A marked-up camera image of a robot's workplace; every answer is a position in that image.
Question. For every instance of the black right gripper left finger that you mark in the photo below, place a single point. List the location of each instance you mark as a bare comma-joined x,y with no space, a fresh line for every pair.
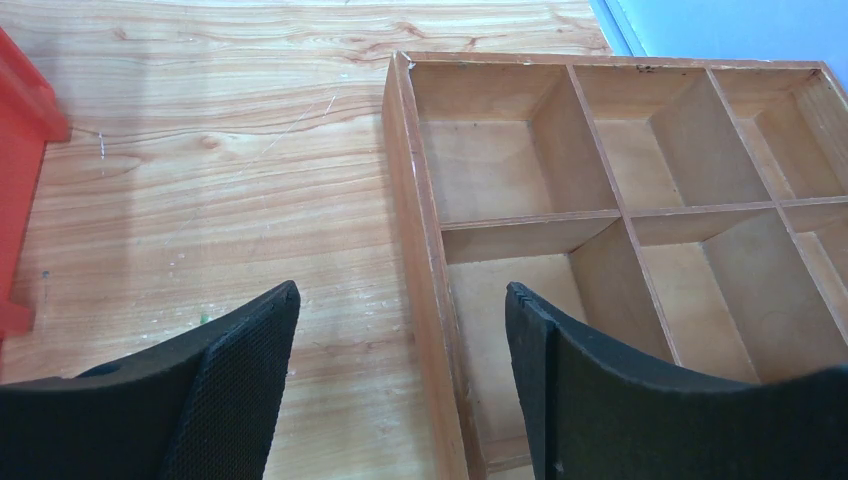
201,405

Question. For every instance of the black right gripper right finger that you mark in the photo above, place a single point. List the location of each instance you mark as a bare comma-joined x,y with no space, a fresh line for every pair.
597,408

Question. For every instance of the wooden compartment tray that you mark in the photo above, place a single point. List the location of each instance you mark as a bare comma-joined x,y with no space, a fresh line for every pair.
695,210

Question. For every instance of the red plastic bin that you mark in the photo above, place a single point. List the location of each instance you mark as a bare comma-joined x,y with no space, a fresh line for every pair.
30,119

